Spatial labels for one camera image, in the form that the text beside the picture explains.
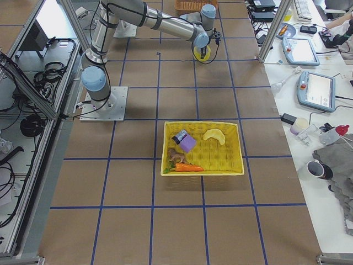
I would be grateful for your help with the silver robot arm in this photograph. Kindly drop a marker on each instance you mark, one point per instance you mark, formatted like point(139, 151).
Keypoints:
point(196, 28)

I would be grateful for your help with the black power adapter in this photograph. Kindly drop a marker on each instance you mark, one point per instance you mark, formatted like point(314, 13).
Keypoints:
point(288, 119)

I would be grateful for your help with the yellow woven basket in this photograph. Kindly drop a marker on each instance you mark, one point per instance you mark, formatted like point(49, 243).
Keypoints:
point(215, 159)

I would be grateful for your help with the yellow toy croissant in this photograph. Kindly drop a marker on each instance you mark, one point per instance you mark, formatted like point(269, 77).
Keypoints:
point(215, 134)

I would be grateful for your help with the near teach pendant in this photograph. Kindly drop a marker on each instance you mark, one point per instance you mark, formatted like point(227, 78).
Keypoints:
point(316, 91)

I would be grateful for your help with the teach pendant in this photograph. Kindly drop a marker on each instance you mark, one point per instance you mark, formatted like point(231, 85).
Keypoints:
point(316, 91)
point(299, 52)

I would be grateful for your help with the blue plate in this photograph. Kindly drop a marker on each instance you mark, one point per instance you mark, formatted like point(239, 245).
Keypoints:
point(291, 31)

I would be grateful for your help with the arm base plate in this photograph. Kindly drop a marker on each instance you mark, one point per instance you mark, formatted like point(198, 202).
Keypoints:
point(112, 110)
point(125, 30)

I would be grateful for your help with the brass cylinder part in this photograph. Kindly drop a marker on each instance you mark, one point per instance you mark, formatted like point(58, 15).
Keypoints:
point(283, 30)

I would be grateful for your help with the clear bottle red cap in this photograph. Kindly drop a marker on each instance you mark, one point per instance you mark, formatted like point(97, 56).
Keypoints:
point(333, 135)

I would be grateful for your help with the yellow tape roll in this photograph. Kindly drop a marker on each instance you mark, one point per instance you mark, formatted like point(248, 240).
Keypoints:
point(196, 52)

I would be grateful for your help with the small silver can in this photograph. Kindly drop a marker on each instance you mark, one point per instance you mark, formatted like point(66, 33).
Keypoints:
point(178, 138)

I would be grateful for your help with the purple foam block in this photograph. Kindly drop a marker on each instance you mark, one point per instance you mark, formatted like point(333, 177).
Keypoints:
point(187, 143)

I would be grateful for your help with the aluminium frame post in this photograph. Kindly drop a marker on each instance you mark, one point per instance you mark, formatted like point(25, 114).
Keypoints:
point(278, 19)

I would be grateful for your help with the grey cloth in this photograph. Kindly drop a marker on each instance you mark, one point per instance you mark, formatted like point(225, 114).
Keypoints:
point(338, 157)

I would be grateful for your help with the brown wicker basket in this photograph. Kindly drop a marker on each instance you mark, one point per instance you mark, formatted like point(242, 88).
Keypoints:
point(190, 6)

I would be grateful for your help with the orange toy carrot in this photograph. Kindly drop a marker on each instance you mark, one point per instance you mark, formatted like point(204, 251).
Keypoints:
point(183, 167)

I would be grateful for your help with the black white mug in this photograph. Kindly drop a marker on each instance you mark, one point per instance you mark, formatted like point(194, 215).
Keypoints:
point(319, 170)

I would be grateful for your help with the far teach pendant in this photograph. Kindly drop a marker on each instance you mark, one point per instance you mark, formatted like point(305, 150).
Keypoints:
point(299, 52)

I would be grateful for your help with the lavender white cup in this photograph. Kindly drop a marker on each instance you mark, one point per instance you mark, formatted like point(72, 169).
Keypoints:
point(299, 125)

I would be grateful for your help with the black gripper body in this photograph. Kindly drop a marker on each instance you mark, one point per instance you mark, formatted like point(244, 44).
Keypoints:
point(203, 51)

